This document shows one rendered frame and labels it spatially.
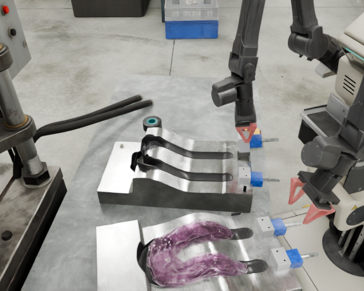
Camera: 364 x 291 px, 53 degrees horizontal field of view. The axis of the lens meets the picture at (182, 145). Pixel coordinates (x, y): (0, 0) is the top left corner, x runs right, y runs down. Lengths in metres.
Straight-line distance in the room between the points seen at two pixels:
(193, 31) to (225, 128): 2.87
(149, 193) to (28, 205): 0.43
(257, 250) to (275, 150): 1.72
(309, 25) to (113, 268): 0.88
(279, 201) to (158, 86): 1.07
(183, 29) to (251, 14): 3.26
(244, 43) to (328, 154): 0.41
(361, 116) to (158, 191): 0.64
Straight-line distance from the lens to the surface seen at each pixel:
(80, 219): 1.24
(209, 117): 1.60
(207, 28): 4.31
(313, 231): 1.90
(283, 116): 3.09
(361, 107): 0.84
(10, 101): 1.23
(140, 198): 1.20
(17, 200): 1.40
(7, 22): 1.48
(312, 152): 0.85
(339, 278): 1.79
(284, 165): 2.62
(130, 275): 0.96
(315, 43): 1.20
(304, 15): 1.19
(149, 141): 1.24
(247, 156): 1.31
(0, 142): 1.24
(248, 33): 1.08
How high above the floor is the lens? 1.72
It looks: 40 degrees down
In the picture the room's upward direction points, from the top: 1 degrees counter-clockwise
